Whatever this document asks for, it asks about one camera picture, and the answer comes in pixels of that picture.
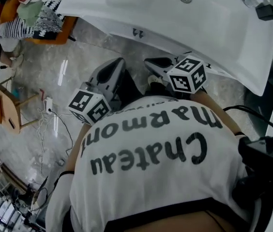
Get person's right forearm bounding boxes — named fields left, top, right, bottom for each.
left=196, top=90, right=243, bottom=136

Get black thin cable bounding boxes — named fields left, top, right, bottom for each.
left=48, top=108, right=75, bottom=157

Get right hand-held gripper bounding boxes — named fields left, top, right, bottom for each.
left=144, top=55, right=209, bottom=94

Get wooden side table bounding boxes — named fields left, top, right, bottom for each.
left=0, top=81, right=40, bottom=135

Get orange sofa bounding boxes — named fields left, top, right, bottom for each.
left=0, top=0, right=78, bottom=45

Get green cloth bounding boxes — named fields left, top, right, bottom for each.
left=17, top=0, right=44, bottom=28

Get black thick cable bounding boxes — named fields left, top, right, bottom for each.
left=223, top=105, right=273, bottom=133

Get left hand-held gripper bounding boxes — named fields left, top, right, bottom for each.
left=67, top=58, right=127, bottom=126

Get black white patterned cloth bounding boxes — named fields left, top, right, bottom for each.
left=0, top=0, right=63, bottom=40

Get black soap dispenser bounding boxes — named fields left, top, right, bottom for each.
left=256, top=3, right=273, bottom=22

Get white clog shoe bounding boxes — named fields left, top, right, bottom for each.
left=148, top=75, right=163, bottom=85

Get white power strip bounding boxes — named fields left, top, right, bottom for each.
left=44, top=97, right=54, bottom=115

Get black trousers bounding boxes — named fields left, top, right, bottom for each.
left=116, top=69, right=176, bottom=103

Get black chest-mounted device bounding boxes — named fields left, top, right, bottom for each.
left=232, top=129, right=273, bottom=217

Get white thin cable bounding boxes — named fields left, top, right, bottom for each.
left=36, top=107, right=55, bottom=154

